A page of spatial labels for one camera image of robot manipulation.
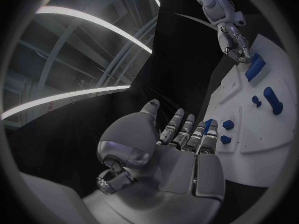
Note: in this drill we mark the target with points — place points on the blue plug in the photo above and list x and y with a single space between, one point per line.
228 124
225 139

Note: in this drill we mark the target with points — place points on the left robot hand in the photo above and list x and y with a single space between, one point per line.
177 171

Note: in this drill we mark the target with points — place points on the small blue peg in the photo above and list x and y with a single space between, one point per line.
256 101
207 124

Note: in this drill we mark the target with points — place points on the long blue cylinder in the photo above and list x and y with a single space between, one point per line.
272 100

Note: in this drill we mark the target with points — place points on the white task board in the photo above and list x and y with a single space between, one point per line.
257 164

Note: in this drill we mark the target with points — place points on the blue block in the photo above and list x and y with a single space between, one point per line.
255 68

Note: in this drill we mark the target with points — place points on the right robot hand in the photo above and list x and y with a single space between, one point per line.
231 41

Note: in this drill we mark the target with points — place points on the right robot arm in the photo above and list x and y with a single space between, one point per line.
217 5

